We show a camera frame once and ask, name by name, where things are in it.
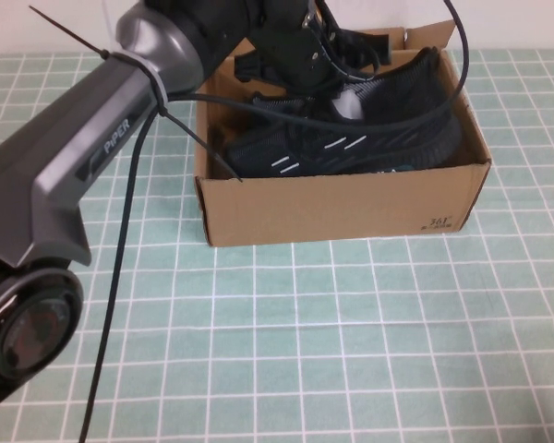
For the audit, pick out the white paper shoe stuffing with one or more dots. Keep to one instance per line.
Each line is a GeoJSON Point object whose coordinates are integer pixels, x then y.
{"type": "Point", "coordinates": [348, 104]}

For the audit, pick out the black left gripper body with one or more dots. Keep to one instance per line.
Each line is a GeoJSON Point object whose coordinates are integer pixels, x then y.
{"type": "Point", "coordinates": [295, 41]}

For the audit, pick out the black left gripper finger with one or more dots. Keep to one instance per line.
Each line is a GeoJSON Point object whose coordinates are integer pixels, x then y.
{"type": "Point", "coordinates": [364, 46]}
{"type": "Point", "coordinates": [251, 67]}

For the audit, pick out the green white checkered tablecloth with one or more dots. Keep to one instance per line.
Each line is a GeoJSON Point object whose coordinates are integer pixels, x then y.
{"type": "Point", "coordinates": [351, 346]}

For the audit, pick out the brown cardboard shoe box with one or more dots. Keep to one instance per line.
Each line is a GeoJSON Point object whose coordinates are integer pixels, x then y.
{"type": "Point", "coordinates": [328, 212]}

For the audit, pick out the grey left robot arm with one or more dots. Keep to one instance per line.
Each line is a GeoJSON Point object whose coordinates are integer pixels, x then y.
{"type": "Point", "coordinates": [74, 138]}

